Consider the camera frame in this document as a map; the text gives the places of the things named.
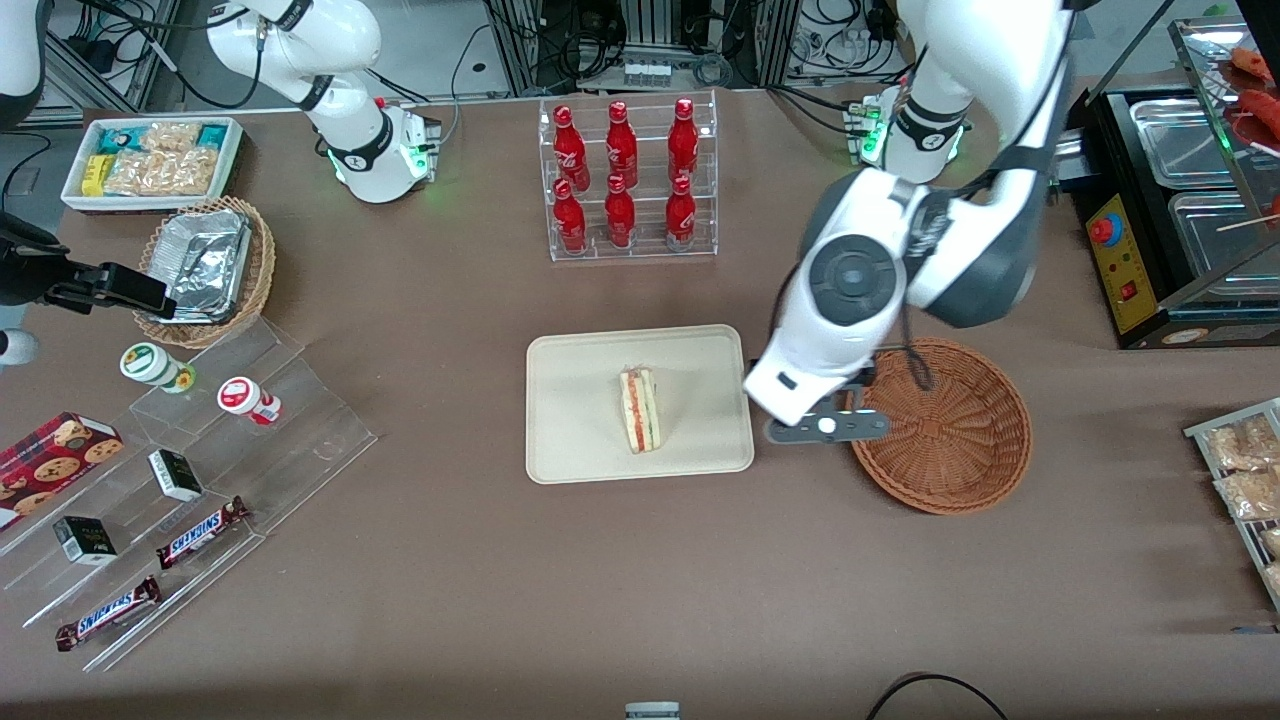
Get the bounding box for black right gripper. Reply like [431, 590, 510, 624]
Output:
[0, 213, 178, 320]

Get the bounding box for triangular sandwich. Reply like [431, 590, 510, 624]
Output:
[618, 366, 663, 455]

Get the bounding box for round brown wicker basket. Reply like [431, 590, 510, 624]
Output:
[847, 337, 1033, 516]

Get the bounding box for light wicker basket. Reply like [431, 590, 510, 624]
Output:
[132, 195, 277, 350]

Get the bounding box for beige plastic tray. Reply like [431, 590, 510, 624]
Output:
[525, 323, 756, 486]

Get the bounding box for aluminium foil trays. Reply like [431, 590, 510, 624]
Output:
[145, 208, 253, 326]

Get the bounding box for green capped yogurt bottle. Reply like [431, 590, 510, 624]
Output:
[120, 342, 197, 395]

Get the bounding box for large clear cracker bag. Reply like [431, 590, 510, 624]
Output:
[104, 148, 222, 199]

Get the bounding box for small clear cracker bag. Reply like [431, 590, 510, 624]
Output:
[140, 121, 202, 154]

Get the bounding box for white rectangular snack bin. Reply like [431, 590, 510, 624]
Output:
[60, 116, 246, 216]

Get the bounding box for red capped yogurt bottle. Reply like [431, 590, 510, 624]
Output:
[217, 376, 283, 427]

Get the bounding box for red cookie box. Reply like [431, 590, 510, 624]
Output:
[0, 411, 126, 532]

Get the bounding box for small black box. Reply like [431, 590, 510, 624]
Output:
[148, 449, 204, 503]
[52, 516, 118, 567]

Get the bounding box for clear acrylic step display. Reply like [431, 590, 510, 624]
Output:
[0, 315, 379, 673]

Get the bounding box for red cola bottle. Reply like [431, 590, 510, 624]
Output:
[665, 175, 697, 251]
[667, 97, 700, 185]
[604, 174, 637, 250]
[552, 104, 592, 193]
[605, 100, 639, 189]
[553, 178, 588, 255]

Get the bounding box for clear acrylic bottle rack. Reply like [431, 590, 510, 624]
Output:
[538, 88, 719, 263]

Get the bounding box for Snickers bar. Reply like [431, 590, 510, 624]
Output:
[155, 496, 251, 571]
[55, 575, 162, 653]

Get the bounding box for black hot food case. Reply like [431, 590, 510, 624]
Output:
[1058, 14, 1280, 351]

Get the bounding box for steel food pan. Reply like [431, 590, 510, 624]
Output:
[1167, 189, 1280, 283]
[1129, 96, 1243, 192]

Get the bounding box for red sausage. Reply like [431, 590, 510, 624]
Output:
[1233, 88, 1280, 151]
[1224, 45, 1280, 83]

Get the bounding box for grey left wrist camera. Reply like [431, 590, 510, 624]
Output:
[765, 407, 892, 445]

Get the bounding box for black looped cable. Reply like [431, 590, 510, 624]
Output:
[865, 672, 1011, 720]

